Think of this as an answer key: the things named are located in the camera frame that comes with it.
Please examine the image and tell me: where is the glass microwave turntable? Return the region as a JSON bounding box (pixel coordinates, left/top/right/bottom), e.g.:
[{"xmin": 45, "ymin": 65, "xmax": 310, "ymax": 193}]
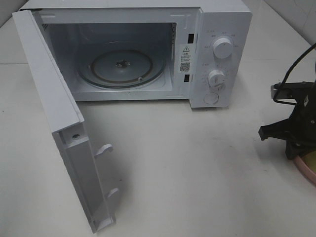
[{"xmin": 76, "ymin": 41, "xmax": 168, "ymax": 89}]

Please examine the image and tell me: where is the white bread sandwich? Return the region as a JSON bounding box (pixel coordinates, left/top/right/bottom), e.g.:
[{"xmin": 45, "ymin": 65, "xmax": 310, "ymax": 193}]
[{"xmin": 302, "ymin": 151, "xmax": 316, "ymax": 166}]

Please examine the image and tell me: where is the white microwave door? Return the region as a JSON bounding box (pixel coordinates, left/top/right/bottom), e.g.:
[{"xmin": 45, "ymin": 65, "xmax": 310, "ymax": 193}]
[{"xmin": 12, "ymin": 10, "xmax": 119, "ymax": 233}]

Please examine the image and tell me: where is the lower white timer knob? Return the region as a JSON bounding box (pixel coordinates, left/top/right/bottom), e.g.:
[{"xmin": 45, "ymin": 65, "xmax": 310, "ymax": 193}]
[{"xmin": 207, "ymin": 69, "xmax": 225, "ymax": 87}]

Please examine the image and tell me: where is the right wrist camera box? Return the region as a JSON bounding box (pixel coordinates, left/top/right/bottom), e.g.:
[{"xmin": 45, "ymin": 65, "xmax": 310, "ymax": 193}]
[{"xmin": 271, "ymin": 81, "xmax": 314, "ymax": 105}]

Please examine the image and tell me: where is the upper white power knob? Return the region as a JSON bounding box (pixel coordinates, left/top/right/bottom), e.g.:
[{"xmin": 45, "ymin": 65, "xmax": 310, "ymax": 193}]
[{"xmin": 213, "ymin": 36, "xmax": 233, "ymax": 59}]

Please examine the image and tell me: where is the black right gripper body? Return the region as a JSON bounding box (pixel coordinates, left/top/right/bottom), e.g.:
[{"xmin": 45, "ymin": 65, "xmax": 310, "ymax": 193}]
[{"xmin": 289, "ymin": 83, "xmax": 316, "ymax": 152}]

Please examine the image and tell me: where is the round white door button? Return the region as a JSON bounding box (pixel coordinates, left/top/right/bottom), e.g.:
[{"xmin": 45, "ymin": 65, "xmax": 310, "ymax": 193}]
[{"xmin": 203, "ymin": 92, "xmax": 219, "ymax": 105}]

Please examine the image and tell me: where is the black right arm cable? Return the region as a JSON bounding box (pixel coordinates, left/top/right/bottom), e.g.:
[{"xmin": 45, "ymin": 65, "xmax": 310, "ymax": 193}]
[{"xmin": 273, "ymin": 42, "xmax": 316, "ymax": 104}]

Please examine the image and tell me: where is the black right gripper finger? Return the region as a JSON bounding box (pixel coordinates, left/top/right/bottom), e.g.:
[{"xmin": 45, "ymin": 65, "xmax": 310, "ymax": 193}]
[
  {"xmin": 285, "ymin": 142, "xmax": 309, "ymax": 160},
  {"xmin": 258, "ymin": 118, "xmax": 294, "ymax": 141}
]

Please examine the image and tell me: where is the white microwave oven body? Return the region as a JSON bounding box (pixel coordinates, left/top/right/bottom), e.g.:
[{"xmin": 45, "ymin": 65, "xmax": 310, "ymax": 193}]
[{"xmin": 18, "ymin": 0, "xmax": 252, "ymax": 108}]

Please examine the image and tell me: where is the pink round plate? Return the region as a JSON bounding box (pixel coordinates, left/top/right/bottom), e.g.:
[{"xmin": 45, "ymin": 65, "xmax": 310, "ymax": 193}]
[{"xmin": 294, "ymin": 156, "xmax": 316, "ymax": 186}]

